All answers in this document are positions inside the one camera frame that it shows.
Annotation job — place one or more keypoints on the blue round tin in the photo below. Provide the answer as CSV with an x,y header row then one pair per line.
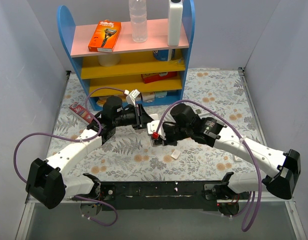
x,y
163,55

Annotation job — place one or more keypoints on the light blue small box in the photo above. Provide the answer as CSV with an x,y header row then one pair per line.
x,y
160,94

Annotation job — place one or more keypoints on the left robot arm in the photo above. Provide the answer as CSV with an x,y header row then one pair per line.
x,y
47,180

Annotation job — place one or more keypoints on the red toothpaste box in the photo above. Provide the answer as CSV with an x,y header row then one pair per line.
x,y
81,112

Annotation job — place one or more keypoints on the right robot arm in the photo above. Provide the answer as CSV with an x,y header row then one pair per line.
x,y
278,171

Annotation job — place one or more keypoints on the yellow small box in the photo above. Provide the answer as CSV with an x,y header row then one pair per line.
x,y
101,101

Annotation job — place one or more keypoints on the white orange small box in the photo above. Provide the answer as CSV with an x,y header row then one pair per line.
x,y
148,97

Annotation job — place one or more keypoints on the clear plastic bottle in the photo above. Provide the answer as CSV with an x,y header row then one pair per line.
x,y
138,20

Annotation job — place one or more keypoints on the orange razor box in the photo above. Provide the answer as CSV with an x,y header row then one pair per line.
x,y
105,36

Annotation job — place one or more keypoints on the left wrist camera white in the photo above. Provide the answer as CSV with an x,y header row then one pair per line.
x,y
131,96

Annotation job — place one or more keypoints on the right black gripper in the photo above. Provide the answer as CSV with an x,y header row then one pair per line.
x,y
167,135

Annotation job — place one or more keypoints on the blue wooden shelf unit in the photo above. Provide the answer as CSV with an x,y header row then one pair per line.
x,y
135,58

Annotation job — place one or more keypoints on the red white remote control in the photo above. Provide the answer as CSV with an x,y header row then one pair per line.
x,y
159,142

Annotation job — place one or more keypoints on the white long remote control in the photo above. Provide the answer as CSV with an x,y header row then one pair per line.
x,y
236,158

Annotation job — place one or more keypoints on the floral table mat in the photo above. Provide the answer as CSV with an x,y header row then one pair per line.
x,y
129,156

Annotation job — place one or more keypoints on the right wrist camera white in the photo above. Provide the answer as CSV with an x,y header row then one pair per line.
x,y
155,130

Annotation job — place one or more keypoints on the white plastic bottle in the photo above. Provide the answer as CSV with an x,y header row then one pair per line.
x,y
175,11

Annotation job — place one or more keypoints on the white battery cover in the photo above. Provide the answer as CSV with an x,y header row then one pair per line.
x,y
175,154

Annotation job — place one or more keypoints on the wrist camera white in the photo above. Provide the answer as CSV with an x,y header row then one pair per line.
x,y
131,96
155,130

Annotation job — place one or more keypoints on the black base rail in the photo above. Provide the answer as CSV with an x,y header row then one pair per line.
x,y
168,195

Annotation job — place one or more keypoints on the red flat box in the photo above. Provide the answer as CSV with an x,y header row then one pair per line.
x,y
154,77

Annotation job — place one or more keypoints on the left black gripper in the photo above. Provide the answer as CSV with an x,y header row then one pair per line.
x,y
139,116

